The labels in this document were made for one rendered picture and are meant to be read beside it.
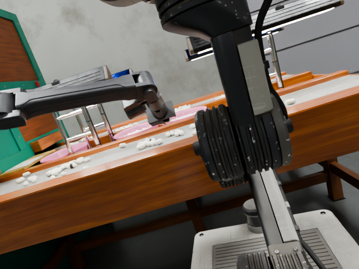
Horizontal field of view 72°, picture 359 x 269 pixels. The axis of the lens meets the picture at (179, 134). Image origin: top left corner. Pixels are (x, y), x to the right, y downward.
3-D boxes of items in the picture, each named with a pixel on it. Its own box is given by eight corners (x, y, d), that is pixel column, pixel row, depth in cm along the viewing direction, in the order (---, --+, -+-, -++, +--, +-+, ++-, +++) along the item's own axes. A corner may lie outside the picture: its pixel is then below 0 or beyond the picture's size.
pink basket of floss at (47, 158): (100, 157, 142) (94, 142, 140) (53, 180, 126) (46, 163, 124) (84, 155, 163) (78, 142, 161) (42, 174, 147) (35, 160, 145)
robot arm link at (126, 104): (153, 88, 71) (145, 70, 76) (117, 105, 71) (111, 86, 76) (165, 112, 81) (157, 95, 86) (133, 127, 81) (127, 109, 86)
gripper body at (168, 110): (146, 111, 92) (140, 100, 85) (172, 102, 91) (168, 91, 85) (149, 125, 89) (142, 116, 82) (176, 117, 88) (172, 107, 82)
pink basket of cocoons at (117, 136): (170, 139, 133) (164, 122, 131) (122, 157, 125) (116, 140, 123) (156, 133, 158) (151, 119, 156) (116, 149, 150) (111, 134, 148)
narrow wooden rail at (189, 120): (351, 92, 116) (348, 69, 114) (4, 199, 129) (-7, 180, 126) (344, 92, 121) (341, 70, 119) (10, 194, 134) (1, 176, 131)
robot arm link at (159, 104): (161, 96, 77) (155, 84, 80) (141, 106, 77) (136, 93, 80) (166, 108, 83) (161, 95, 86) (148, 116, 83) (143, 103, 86)
